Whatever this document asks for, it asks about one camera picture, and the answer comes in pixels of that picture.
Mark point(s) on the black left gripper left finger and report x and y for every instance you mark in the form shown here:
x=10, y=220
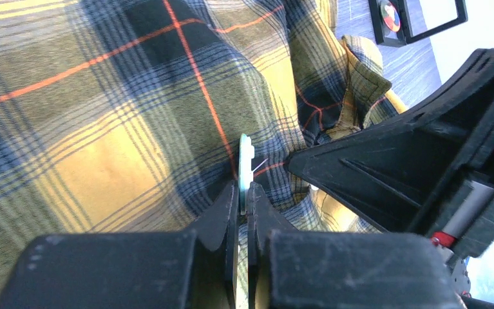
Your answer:
x=195, y=267

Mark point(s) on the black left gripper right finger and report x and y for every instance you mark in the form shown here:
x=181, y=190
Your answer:
x=290, y=268

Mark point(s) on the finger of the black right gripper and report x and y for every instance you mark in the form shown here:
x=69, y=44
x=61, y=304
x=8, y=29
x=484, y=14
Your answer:
x=429, y=169

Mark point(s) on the round white brooch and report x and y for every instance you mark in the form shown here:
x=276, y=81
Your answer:
x=245, y=169

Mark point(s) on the orange brooch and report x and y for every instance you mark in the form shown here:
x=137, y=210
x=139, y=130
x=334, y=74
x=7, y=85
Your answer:
x=390, y=16

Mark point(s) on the yellow plaid flannel shirt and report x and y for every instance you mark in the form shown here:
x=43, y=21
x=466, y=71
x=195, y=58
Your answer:
x=127, y=115

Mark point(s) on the black display box near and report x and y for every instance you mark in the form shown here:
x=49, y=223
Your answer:
x=419, y=20

